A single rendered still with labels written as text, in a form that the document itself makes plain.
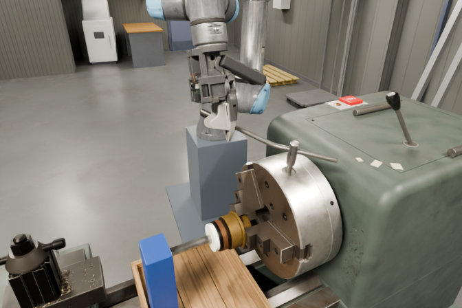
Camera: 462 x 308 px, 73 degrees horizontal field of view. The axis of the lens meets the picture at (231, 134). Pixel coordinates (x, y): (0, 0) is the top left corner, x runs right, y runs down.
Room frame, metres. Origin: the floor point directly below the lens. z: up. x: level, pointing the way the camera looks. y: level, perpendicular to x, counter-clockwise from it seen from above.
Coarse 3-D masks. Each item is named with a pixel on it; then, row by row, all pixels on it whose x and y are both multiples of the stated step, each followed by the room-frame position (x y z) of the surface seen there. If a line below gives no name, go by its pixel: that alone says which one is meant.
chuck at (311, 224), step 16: (256, 160) 0.75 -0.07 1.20; (272, 160) 0.69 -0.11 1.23; (256, 176) 0.69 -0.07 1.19; (272, 176) 0.62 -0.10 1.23; (288, 176) 0.62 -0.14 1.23; (304, 176) 0.63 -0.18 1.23; (272, 192) 0.62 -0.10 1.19; (288, 192) 0.58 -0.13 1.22; (304, 192) 0.59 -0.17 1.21; (320, 192) 0.60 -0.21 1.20; (272, 208) 0.62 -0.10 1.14; (288, 208) 0.56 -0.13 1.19; (304, 208) 0.56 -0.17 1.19; (320, 208) 0.57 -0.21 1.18; (288, 224) 0.56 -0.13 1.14; (304, 224) 0.54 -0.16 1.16; (320, 224) 0.55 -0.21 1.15; (304, 240) 0.52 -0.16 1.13; (320, 240) 0.53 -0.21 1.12; (272, 256) 0.60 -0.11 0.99; (320, 256) 0.53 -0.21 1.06; (288, 272) 0.54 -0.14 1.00; (304, 272) 0.54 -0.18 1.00
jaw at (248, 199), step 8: (248, 168) 0.73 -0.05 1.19; (240, 176) 0.69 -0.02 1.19; (248, 176) 0.69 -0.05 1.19; (240, 184) 0.69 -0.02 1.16; (248, 184) 0.67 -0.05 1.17; (256, 184) 0.68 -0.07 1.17; (240, 192) 0.65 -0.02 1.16; (248, 192) 0.66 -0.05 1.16; (256, 192) 0.67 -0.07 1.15; (240, 200) 0.64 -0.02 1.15; (248, 200) 0.65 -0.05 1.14; (256, 200) 0.65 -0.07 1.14; (232, 208) 0.64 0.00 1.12; (240, 208) 0.63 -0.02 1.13; (248, 208) 0.64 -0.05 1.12; (256, 208) 0.64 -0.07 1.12
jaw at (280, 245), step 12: (252, 228) 0.59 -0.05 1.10; (264, 228) 0.59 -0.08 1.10; (276, 228) 0.58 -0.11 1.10; (252, 240) 0.56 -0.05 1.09; (264, 240) 0.54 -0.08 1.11; (276, 240) 0.54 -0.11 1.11; (288, 240) 0.54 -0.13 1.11; (264, 252) 0.54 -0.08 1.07; (276, 252) 0.53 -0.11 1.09; (288, 252) 0.52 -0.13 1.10; (300, 252) 0.52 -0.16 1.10
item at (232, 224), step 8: (224, 216) 0.62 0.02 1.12; (232, 216) 0.61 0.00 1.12; (240, 216) 0.62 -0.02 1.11; (216, 224) 0.59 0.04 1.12; (224, 224) 0.59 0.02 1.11; (232, 224) 0.59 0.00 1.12; (240, 224) 0.59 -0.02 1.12; (248, 224) 0.60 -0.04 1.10; (224, 232) 0.57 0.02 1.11; (232, 232) 0.57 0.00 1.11; (240, 232) 0.57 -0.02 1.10; (224, 240) 0.56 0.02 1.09; (232, 240) 0.56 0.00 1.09; (240, 240) 0.57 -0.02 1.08; (224, 248) 0.55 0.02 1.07; (232, 248) 0.56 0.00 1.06
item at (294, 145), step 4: (292, 144) 0.62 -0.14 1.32; (296, 144) 0.62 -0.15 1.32; (292, 148) 0.62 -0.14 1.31; (296, 148) 0.62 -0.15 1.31; (288, 152) 0.63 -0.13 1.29; (292, 152) 0.62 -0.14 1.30; (296, 152) 0.62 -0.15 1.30; (288, 156) 0.63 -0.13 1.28; (292, 156) 0.62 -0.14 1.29; (296, 156) 0.63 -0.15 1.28; (288, 160) 0.63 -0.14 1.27; (292, 160) 0.63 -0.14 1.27; (288, 164) 0.63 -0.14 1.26; (292, 164) 0.63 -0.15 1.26; (288, 168) 0.64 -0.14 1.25; (288, 172) 0.64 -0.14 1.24
